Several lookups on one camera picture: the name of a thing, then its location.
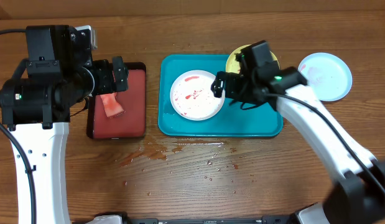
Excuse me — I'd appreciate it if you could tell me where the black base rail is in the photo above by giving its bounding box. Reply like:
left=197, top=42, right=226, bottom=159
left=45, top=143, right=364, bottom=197
left=96, top=212, right=300, bottom=224

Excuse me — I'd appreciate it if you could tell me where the teal plastic tray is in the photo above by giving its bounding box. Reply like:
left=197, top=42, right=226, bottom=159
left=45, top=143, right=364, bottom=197
left=158, top=54, right=284, bottom=138

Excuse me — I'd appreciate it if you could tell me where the yellow-green plate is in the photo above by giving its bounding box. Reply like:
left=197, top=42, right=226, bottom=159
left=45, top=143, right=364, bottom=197
left=225, top=41, right=281, bottom=73

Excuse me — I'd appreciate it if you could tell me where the white plate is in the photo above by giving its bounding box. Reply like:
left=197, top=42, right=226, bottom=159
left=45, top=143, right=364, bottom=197
left=170, top=70, right=225, bottom=121

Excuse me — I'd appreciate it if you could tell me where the black tray with red liquid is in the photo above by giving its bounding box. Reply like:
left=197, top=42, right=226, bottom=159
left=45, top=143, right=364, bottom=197
left=86, top=62, right=146, bottom=139

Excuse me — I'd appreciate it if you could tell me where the light blue plate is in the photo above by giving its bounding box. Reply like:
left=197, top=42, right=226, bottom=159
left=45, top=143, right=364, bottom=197
left=298, top=52, right=353, bottom=101

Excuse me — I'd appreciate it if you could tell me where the red-stained sponge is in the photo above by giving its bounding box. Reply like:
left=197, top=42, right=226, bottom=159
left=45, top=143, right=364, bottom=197
left=100, top=93, right=124, bottom=118

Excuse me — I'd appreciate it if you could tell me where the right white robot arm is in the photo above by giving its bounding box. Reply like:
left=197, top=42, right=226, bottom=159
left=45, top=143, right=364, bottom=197
left=211, top=40, right=385, bottom=223

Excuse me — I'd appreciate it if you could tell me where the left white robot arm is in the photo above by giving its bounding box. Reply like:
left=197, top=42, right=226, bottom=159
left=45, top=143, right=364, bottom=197
left=0, top=25, right=128, bottom=223

